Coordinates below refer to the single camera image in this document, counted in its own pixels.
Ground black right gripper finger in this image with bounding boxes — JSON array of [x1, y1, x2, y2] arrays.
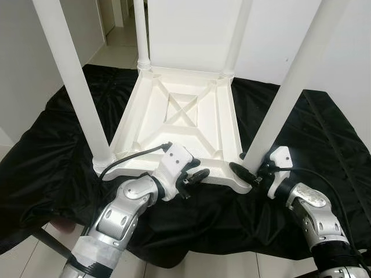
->
[[229, 162, 256, 185]]

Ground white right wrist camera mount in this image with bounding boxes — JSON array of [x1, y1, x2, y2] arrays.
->
[[259, 146, 292, 199]]

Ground black table cloth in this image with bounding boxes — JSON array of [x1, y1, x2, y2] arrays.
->
[[0, 63, 371, 270]]

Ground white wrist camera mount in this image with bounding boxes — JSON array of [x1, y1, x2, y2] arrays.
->
[[154, 142, 195, 202], [259, 146, 292, 199]]

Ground black metal table leg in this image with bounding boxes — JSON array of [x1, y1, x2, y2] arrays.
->
[[32, 229, 73, 258]]

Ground white plastic children table top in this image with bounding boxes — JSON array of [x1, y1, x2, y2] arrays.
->
[[96, 65, 256, 195]]

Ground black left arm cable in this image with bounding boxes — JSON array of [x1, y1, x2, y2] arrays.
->
[[100, 142, 173, 180]]

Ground white plastic table leg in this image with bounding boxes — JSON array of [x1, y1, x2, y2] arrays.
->
[[222, 0, 254, 79], [133, 0, 152, 71], [32, 0, 115, 171], [241, 0, 351, 174]]

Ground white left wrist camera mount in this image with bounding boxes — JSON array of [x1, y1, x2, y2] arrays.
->
[[154, 142, 195, 202]]

